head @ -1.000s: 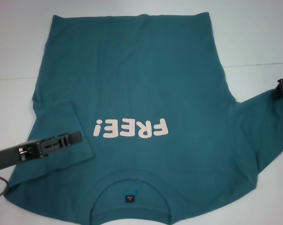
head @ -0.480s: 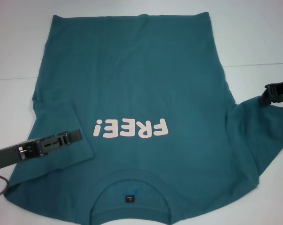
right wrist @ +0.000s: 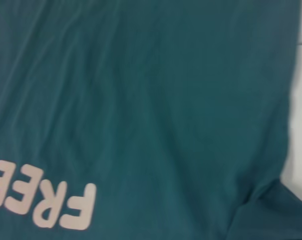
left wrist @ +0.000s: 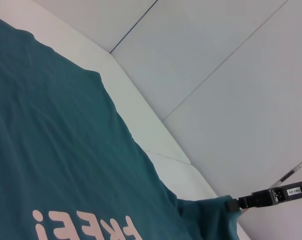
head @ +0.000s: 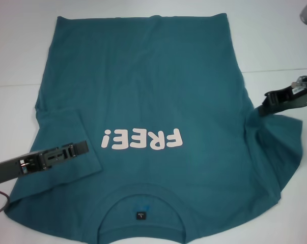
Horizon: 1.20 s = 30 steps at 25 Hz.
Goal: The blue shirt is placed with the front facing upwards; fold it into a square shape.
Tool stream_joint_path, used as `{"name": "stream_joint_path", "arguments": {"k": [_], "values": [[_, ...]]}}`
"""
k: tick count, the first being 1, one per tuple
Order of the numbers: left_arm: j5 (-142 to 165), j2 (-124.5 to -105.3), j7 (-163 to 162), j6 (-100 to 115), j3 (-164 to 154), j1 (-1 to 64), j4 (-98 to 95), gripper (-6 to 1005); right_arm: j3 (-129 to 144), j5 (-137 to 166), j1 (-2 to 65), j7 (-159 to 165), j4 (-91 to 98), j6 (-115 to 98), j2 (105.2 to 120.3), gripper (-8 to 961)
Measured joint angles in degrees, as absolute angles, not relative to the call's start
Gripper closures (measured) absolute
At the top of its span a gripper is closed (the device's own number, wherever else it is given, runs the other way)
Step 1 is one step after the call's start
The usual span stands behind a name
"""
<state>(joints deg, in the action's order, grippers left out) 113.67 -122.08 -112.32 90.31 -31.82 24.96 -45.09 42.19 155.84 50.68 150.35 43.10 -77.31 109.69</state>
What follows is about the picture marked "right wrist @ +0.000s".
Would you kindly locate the teal t-shirt with FREE print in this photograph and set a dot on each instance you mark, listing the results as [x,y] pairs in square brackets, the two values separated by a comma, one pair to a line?
[150,100]

